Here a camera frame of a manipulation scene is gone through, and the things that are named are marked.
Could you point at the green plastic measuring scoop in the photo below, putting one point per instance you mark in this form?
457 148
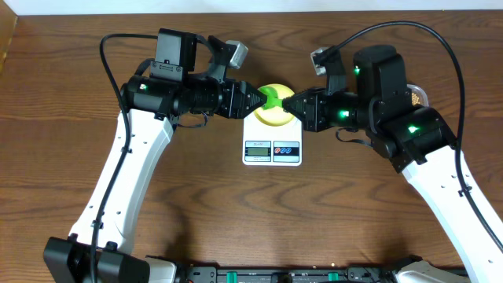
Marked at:
272 98

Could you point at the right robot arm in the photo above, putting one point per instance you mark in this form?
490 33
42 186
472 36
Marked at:
415 139

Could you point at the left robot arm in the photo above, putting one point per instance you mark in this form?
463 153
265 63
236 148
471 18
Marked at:
186 75

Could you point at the clear container of soybeans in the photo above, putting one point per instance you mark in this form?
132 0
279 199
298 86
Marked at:
419 96

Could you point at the white digital kitchen scale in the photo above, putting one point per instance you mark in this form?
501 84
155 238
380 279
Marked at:
265 145

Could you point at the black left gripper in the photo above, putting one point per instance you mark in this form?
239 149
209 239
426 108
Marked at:
233 110

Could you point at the yellow plastic bowl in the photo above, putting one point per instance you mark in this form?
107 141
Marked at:
276 117

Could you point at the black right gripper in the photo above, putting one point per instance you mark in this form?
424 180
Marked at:
313 120

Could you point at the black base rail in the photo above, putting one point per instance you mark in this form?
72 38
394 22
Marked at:
409 269

